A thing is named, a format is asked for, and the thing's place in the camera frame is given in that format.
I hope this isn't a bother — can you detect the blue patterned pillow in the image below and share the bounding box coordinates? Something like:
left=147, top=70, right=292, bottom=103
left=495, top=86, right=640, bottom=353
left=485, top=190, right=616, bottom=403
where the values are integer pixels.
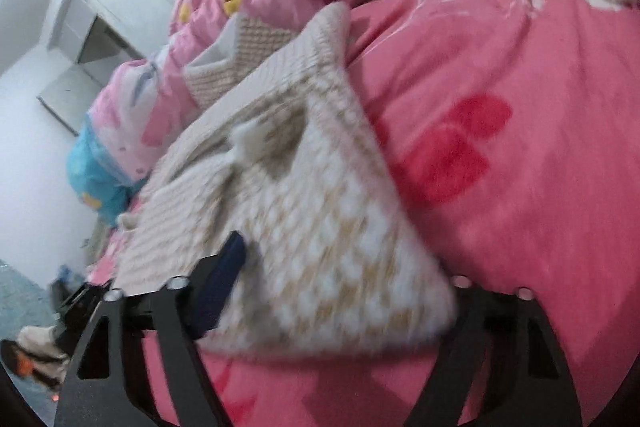
left=66, top=116, right=145, bottom=228

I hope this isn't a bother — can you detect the beige white houndstooth knit coat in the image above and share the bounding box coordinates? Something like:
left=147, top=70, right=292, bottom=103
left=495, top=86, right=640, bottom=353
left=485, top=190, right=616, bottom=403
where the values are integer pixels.
left=115, top=2, right=457, bottom=359

